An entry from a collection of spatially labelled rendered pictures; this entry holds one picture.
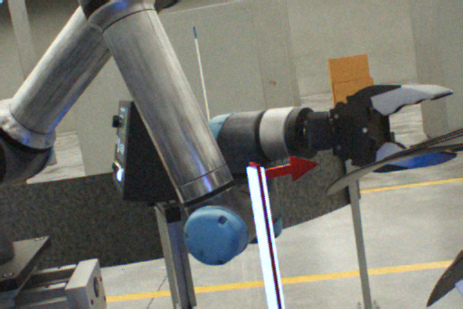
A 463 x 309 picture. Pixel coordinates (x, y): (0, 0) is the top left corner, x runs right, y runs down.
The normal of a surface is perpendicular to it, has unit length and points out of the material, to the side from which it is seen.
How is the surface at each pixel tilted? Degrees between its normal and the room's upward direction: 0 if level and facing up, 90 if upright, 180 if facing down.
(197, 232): 90
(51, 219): 90
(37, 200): 90
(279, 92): 90
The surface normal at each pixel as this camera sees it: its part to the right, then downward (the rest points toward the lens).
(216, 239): -0.35, 0.19
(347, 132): -0.62, 0.11
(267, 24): -0.12, 0.16
